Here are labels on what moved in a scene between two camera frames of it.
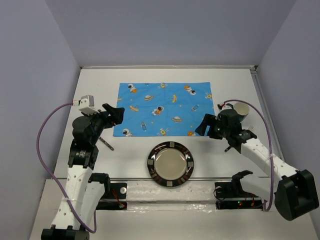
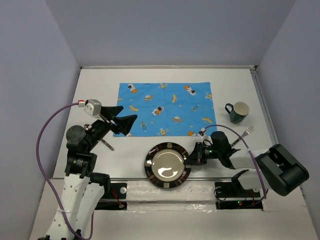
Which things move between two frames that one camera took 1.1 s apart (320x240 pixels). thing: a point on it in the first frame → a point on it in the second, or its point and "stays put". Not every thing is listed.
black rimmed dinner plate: x=170 y=164 stays put
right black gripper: x=209 y=120 → x=196 y=157
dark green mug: x=242 y=110 stays put
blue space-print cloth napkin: x=163 y=109 stays put
